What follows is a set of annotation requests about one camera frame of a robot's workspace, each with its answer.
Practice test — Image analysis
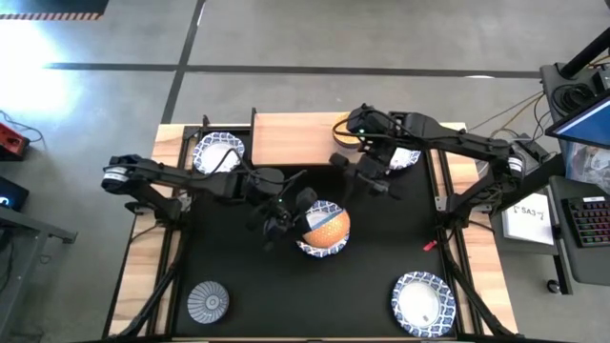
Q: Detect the coiled black cable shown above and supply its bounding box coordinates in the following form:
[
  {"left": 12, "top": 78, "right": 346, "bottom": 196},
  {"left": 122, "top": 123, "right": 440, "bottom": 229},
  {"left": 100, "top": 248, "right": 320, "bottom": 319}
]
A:
[{"left": 551, "top": 82, "right": 596, "bottom": 114}]

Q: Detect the grey metal desk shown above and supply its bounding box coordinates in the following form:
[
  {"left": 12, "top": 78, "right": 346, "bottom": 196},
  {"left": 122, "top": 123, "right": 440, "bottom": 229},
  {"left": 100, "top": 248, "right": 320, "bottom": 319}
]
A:
[{"left": 0, "top": 204, "right": 78, "bottom": 343}]

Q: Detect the orange lattice patterned bowl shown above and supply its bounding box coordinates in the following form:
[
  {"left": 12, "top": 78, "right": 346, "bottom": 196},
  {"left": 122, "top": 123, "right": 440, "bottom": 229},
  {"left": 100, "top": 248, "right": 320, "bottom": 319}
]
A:
[{"left": 301, "top": 209, "right": 352, "bottom": 250}]

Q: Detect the hazard striped floor mat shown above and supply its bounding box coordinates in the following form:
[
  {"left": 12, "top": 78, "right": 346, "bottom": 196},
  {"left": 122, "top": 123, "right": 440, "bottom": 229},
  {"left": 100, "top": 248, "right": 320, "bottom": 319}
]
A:
[{"left": 0, "top": 0, "right": 111, "bottom": 22}]

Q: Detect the red toolbox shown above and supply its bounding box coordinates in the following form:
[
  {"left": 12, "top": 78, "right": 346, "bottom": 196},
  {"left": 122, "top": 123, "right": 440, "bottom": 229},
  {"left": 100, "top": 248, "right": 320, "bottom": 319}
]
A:
[{"left": 0, "top": 122, "right": 31, "bottom": 162}]

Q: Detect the blue white patterned paper plate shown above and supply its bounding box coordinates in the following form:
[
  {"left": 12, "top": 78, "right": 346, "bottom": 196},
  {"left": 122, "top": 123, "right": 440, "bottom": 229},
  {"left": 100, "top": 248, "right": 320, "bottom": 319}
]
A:
[
  {"left": 391, "top": 271, "right": 458, "bottom": 339},
  {"left": 386, "top": 146, "right": 422, "bottom": 172},
  {"left": 295, "top": 199, "right": 352, "bottom": 259},
  {"left": 192, "top": 131, "right": 246, "bottom": 176}
]

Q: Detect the black metal table frame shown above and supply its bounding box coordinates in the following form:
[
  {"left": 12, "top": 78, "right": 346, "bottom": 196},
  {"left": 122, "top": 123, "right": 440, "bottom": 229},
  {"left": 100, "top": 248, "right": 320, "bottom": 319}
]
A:
[{"left": 102, "top": 107, "right": 519, "bottom": 343}]

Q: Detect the wooden shelf with black legs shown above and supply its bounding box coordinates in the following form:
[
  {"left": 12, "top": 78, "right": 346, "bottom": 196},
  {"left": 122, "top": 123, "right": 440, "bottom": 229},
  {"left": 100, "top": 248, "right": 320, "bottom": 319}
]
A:
[{"left": 250, "top": 107, "right": 390, "bottom": 169}]

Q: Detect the grey side desk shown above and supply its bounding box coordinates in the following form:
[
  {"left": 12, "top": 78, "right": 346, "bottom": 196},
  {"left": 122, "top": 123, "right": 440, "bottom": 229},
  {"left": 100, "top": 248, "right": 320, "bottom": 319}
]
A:
[{"left": 547, "top": 174, "right": 610, "bottom": 287}]

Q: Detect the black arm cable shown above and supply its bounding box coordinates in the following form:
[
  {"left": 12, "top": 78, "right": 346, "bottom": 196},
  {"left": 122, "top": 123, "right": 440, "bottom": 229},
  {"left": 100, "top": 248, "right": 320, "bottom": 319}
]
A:
[
  {"left": 208, "top": 147, "right": 309, "bottom": 192},
  {"left": 331, "top": 110, "right": 368, "bottom": 144}
]

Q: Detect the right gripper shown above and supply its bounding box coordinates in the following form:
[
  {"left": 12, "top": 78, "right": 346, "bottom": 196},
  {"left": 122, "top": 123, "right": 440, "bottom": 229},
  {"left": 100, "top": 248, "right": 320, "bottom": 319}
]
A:
[{"left": 328, "top": 105, "right": 402, "bottom": 200}]

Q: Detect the blue screen monitor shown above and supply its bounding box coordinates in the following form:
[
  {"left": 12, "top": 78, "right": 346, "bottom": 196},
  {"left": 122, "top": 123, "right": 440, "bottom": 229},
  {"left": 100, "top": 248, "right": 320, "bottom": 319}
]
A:
[{"left": 544, "top": 89, "right": 610, "bottom": 151}]

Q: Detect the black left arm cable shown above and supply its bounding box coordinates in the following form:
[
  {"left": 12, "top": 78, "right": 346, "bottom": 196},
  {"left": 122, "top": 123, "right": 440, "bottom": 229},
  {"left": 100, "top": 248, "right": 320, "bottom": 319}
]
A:
[{"left": 208, "top": 147, "right": 309, "bottom": 192}]

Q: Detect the white SA3 sign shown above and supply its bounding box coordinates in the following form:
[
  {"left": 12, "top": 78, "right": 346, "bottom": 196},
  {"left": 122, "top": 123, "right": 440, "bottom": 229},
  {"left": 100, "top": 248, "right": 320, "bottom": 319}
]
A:
[{"left": 501, "top": 192, "right": 555, "bottom": 247}]

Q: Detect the clear plastic bag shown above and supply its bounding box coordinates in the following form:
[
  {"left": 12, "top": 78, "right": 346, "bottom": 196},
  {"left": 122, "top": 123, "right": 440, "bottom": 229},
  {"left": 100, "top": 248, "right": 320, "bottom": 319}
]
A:
[{"left": 566, "top": 141, "right": 610, "bottom": 194}]

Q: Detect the black stand pole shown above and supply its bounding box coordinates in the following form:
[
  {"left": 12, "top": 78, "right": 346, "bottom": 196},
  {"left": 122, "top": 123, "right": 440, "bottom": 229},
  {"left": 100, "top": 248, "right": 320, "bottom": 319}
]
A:
[{"left": 559, "top": 27, "right": 610, "bottom": 80}]

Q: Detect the grey equipment cart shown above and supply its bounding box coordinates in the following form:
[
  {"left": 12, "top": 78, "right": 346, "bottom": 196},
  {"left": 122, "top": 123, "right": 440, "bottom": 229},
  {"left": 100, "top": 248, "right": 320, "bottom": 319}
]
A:
[{"left": 539, "top": 60, "right": 610, "bottom": 144}]

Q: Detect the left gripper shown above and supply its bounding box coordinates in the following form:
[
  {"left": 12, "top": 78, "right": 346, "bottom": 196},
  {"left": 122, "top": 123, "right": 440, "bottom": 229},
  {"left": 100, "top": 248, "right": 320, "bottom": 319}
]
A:
[{"left": 245, "top": 186, "right": 319, "bottom": 252}]

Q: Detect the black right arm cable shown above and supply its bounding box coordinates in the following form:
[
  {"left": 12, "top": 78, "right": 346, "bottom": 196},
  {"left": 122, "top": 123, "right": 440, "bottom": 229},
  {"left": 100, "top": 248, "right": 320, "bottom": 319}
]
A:
[{"left": 331, "top": 110, "right": 368, "bottom": 144}]

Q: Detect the backlit computer keyboard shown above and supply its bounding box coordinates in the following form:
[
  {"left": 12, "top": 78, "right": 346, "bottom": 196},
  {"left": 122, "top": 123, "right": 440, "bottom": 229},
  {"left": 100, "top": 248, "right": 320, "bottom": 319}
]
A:
[{"left": 560, "top": 194, "right": 610, "bottom": 250}]

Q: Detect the black device with blue light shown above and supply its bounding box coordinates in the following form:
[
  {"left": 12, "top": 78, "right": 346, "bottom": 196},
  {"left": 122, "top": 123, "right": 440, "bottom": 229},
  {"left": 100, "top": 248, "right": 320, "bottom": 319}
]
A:
[{"left": 0, "top": 175, "right": 31, "bottom": 213}]

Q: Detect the yellow floor cable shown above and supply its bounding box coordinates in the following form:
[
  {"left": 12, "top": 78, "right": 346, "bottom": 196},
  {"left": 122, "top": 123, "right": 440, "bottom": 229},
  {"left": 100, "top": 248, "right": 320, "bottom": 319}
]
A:
[{"left": 468, "top": 90, "right": 545, "bottom": 140}]

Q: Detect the blue lattice patterned bowl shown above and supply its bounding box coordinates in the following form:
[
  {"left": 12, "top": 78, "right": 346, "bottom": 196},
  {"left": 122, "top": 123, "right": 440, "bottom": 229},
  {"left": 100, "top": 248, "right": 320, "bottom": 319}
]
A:
[{"left": 186, "top": 279, "right": 231, "bottom": 326}]

